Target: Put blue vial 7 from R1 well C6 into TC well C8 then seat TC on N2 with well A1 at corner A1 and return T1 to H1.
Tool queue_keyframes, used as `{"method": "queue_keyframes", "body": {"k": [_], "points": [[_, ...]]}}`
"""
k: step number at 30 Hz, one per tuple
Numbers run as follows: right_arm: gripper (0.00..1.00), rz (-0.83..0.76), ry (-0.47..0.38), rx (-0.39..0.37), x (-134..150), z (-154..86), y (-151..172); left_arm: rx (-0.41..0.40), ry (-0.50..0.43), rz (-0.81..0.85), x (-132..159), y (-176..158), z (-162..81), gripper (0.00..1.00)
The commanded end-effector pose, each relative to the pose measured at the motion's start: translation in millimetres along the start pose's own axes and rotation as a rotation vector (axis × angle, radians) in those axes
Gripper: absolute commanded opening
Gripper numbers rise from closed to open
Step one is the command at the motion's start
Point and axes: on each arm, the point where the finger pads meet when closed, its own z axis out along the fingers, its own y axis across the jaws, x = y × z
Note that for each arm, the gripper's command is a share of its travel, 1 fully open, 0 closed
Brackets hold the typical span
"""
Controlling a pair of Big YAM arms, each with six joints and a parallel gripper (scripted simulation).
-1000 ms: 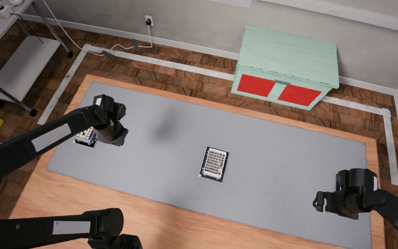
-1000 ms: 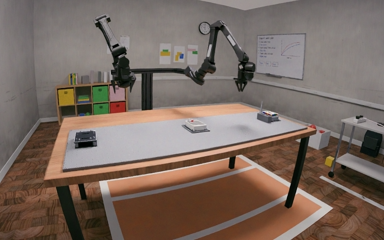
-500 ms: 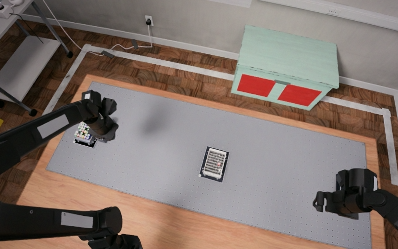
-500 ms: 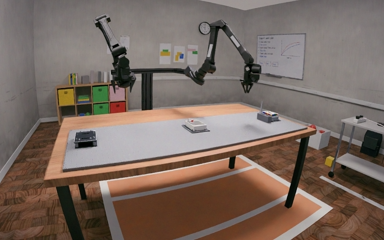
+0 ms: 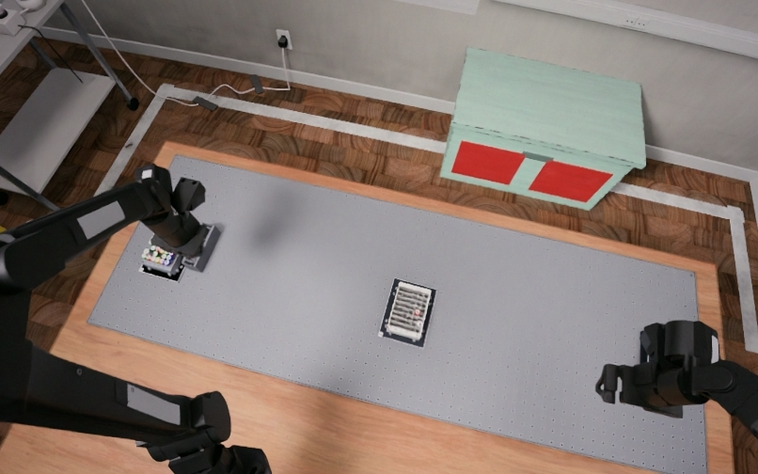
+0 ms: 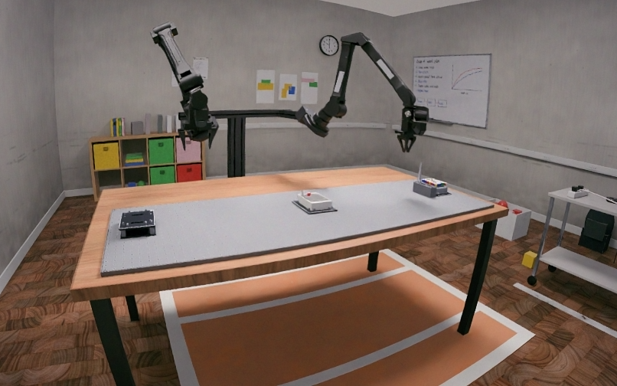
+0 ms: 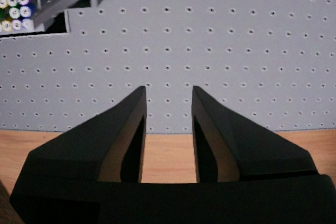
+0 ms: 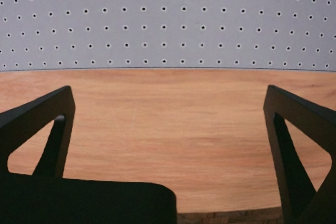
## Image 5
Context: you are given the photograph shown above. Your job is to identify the white tube rack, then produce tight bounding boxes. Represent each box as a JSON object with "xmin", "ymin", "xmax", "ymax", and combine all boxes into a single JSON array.
[{"xmin": 387, "ymin": 282, "xmax": 431, "ymax": 340}]

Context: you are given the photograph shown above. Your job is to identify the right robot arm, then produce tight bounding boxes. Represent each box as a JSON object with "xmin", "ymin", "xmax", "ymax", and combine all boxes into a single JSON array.
[{"xmin": 633, "ymin": 320, "xmax": 758, "ymax": 439}]

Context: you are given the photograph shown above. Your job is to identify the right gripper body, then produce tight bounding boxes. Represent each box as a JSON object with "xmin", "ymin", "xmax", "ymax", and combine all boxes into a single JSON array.
[{"xmin": 605, "ymin": 364, "xmax": 683, "ymax": 419}]

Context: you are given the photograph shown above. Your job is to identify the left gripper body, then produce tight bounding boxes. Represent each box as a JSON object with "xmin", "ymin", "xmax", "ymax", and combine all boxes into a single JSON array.
[{"xmin": 150, "ymin": 216, "xmax": 209, "ymax": 258}]

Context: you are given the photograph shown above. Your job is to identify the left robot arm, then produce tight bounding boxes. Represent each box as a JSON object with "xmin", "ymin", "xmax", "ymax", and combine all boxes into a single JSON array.
[{"xmin": 0, "ymin": 163, "xmax": 265, "ymax": 474}]

